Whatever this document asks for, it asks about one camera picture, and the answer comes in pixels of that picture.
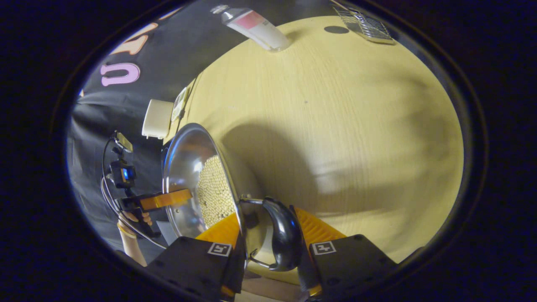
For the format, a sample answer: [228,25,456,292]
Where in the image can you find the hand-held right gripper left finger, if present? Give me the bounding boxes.
[147,212,248,300]

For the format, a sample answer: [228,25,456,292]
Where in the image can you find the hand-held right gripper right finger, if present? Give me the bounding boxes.
[289,208,399,299]

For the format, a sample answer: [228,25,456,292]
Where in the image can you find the black induction cooktop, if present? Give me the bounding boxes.
[159,136,182,248]

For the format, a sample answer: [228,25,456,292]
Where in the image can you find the steel pot with black handles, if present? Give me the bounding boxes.
[162,123,303,286]

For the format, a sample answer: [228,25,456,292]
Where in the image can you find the white toaster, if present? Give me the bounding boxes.
[142,99,175,140]

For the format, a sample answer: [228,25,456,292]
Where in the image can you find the white divided bean dish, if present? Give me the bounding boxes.
[171,87,190,122]

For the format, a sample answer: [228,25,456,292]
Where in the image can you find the clear bottle with pink label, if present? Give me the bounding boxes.
[211,5,292,52]

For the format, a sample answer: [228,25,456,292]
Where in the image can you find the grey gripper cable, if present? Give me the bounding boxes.
[101,138,168,250]

